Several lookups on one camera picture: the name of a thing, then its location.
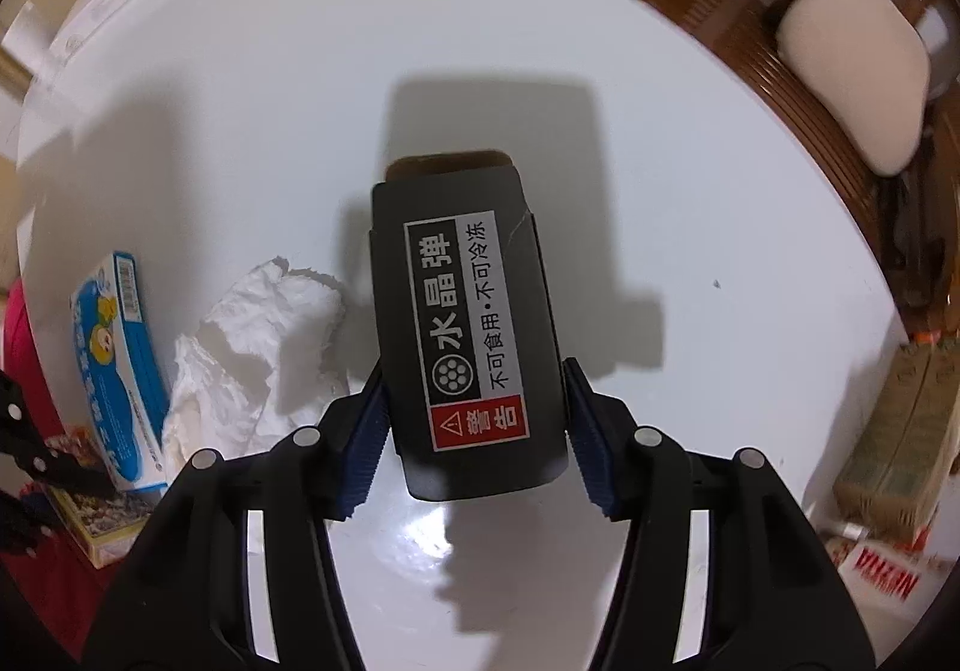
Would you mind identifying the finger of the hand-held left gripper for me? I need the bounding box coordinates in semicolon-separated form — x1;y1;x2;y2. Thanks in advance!
0;491;57;559
0;371;118;493

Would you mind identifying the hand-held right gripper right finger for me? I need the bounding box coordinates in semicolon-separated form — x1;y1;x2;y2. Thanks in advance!
562;356;878;671

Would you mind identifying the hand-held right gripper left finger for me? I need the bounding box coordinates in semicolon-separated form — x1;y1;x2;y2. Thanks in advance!
79;360;392;671

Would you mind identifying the ornate red gold box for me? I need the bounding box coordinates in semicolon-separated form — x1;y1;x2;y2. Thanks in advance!
45;427;163;568

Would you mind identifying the black box with white label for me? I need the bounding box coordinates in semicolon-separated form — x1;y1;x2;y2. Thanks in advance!
370;149;569;502

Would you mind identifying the blue cartoon print box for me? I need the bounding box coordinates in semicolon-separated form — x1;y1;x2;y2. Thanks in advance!
70;252;173;493

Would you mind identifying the crumpled white tissue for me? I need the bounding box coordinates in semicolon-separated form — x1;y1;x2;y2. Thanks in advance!
161;256;352;463

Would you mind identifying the tan cardboard box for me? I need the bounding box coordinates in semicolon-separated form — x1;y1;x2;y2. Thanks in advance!
832;341;960;546

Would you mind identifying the white printed cardboard box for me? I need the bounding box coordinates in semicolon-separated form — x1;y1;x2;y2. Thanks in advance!
821;536;935;605

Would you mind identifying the long wooden slatted sofa bench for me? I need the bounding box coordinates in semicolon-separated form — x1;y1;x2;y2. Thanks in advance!
604;0;960;334

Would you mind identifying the beige cushion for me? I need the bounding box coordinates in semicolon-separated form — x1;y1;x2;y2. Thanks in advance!
776;0;933;178

